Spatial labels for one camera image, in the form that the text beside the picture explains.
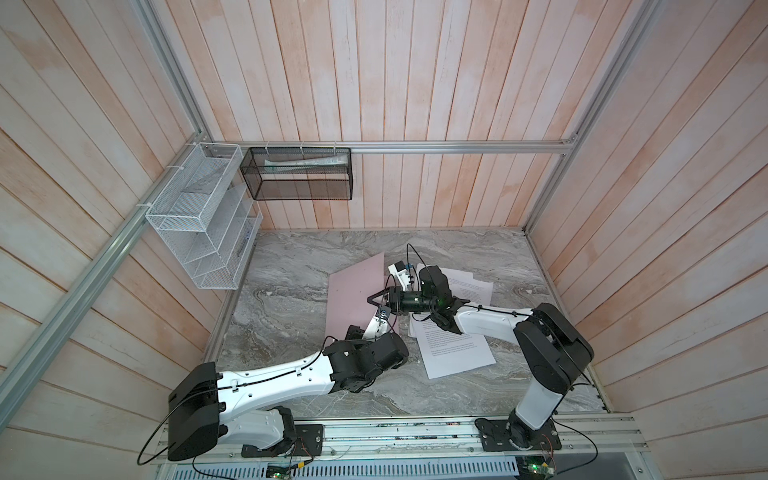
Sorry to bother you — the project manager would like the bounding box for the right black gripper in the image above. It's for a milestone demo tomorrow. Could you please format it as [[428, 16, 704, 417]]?
[[368, 287, 436, 315]]

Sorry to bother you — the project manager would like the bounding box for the pink file folder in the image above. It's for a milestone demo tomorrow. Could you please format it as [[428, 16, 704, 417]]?
[[325, 252, 388, 340]]

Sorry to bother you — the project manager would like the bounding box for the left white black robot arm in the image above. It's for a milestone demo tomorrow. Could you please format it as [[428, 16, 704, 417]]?
[[166, 326, 409, 462]]

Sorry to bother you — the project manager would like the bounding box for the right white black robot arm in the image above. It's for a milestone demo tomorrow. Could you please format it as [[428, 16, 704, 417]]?
[[367, 266, 595, 449]]

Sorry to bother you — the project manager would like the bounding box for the horizontal aluminium back bar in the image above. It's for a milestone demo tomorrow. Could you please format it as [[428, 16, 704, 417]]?
[[232, 140, 575, 154]]

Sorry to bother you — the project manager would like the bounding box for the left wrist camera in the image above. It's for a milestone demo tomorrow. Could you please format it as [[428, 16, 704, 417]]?
[[362, 307, 391, 340]]

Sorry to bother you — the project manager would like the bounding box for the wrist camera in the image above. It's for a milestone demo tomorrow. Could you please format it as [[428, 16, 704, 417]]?
[[362, 307, 391, 340], [388, 261, 418, 291]]

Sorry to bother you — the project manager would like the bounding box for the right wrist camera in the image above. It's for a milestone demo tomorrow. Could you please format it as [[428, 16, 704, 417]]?
[[388, 261, 418, 291]]

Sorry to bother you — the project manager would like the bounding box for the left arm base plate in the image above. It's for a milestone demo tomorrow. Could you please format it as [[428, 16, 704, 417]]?
[[241, 423, 324, 458]]

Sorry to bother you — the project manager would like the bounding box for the black mesh wall basket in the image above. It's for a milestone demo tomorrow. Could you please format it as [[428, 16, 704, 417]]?
[[240, 146, 354, 201]]

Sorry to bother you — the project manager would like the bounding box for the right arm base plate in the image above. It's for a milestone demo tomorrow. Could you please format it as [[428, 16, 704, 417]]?
[[474, 418, 562, 452]]

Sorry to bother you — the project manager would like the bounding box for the white wire mesh shelf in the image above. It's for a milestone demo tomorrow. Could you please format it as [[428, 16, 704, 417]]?
[[146, 143, 263, 290]]

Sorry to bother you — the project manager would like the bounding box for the white perforated cable duct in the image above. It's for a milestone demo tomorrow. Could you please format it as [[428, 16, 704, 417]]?
[[157, 457, 519, 479]]

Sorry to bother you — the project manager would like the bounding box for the right aluminium frame post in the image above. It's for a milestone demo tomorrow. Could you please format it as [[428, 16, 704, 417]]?
[[522, 1, 664, 237]]

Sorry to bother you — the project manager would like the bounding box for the aluminium front rail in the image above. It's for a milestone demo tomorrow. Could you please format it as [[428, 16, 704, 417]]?
[[151, 413, 650, 464]]

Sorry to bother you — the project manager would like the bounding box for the left aluminium frame bar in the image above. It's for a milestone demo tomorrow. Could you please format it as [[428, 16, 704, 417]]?
[[1, 132, 209, 429]]

